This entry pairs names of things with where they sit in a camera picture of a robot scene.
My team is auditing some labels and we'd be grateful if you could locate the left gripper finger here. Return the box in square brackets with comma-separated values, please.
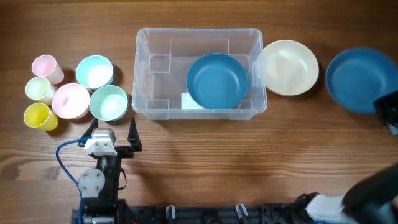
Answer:
[127, 118, 141, 147]
[81, 118, 98, 139]

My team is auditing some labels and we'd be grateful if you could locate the mint green bowl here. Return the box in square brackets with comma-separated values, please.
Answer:
[89, 85, 129, 121]

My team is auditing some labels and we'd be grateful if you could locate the pink bowl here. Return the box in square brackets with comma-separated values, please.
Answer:
[51, 83, 90, 119]

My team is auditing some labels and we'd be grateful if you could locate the light blue bowl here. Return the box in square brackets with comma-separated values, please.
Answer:
[75, 55, 114, 90]

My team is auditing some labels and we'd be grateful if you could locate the cream plate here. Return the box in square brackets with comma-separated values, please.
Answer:
[263, 40, 320, 96]

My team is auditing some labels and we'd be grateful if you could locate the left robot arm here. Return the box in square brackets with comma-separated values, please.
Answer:
[77, 119, 142, 224]

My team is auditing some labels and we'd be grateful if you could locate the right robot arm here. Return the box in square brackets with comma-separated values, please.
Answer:
[305, 164, 397, 224]

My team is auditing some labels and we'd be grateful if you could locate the clear plastic storage container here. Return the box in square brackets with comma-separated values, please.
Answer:
[132, 28, 267, 120]

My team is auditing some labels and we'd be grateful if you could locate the yellow cup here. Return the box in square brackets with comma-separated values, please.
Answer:
[24, 103, 58, 131]

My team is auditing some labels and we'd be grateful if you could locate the pale green cup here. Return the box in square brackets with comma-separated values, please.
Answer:
[25, 77, 57, 105]

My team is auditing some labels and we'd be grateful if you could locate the pink cup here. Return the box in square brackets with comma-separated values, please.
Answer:
[31, 55, 65, 85]

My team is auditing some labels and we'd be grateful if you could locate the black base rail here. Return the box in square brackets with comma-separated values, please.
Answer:
[70, 203, 302, 224]

